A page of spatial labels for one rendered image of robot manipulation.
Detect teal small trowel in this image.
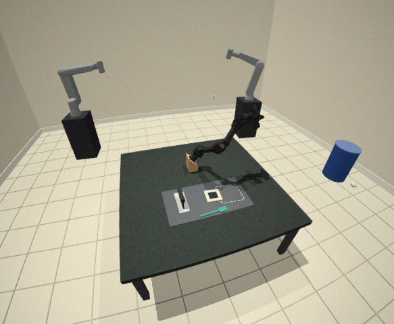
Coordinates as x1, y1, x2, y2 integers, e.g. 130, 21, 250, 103
200, 206, 228, 217

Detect cream square tile with dark centre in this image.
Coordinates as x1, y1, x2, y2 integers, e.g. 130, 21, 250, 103
204, 189, 223, 202

